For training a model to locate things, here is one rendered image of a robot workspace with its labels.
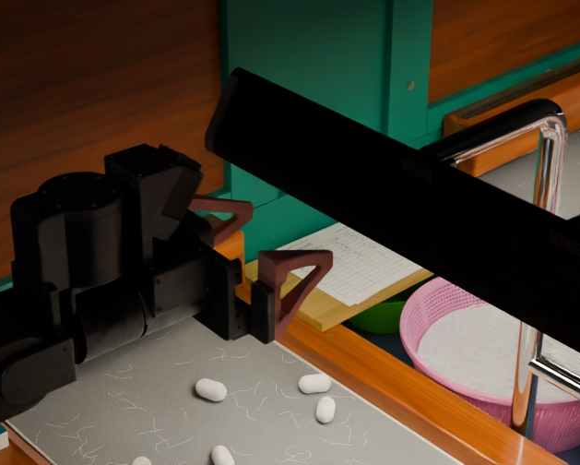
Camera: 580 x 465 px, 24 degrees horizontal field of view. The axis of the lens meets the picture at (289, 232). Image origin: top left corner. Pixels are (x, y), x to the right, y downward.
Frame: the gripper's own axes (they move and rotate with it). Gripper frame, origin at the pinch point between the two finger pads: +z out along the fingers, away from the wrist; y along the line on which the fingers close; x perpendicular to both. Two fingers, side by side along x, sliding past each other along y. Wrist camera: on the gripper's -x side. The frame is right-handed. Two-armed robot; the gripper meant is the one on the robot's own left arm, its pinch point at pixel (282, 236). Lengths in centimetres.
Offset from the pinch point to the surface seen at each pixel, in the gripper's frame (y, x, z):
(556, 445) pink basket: -2, 38, 36
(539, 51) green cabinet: 40, 18, 79
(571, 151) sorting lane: 36, 32, 82
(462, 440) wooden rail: -0.9, 30.5, 22.1
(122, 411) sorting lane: 26.6, 33.2, 0.8
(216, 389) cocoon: 21.6, 31.4, 9.2
